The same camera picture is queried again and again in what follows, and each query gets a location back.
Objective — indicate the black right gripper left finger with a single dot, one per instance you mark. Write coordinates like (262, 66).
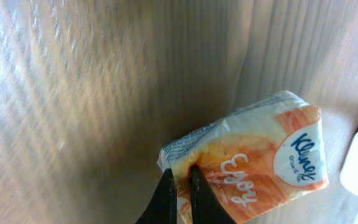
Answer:
(162, 208)

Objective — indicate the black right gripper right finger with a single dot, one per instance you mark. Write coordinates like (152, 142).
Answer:
(205, 207)

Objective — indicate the small orange snack pack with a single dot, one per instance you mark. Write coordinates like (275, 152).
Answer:
(255, 159)

